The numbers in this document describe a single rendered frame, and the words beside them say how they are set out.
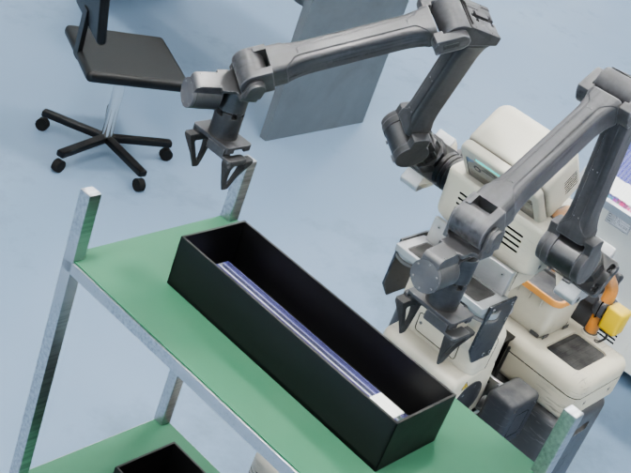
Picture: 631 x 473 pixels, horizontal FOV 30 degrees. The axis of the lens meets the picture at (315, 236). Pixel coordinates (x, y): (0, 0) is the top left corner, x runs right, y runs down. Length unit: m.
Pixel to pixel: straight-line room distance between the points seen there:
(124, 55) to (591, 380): 2.30
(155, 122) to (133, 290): 2.78
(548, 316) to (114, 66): 2.08
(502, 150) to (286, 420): 0.73
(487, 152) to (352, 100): 3.09
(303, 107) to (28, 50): 1.22
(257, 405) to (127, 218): 2.29
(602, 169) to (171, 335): 0.84
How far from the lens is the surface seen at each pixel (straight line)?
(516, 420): 2.80
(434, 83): 2.36
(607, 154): 2.20
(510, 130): 2.43
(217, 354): 2.17
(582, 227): 2.27
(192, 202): 4.51
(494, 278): 2.50
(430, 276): 1.85
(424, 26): 2.18
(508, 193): 1.91
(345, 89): 5.37
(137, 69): 4.35
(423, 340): 2.70
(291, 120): 5.19
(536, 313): 2.87
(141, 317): 2.20
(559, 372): 2.83
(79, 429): 3.37
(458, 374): 2.64
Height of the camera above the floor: 2.23
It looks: 29 degrees down
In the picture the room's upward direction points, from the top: 21 degrees clockwise
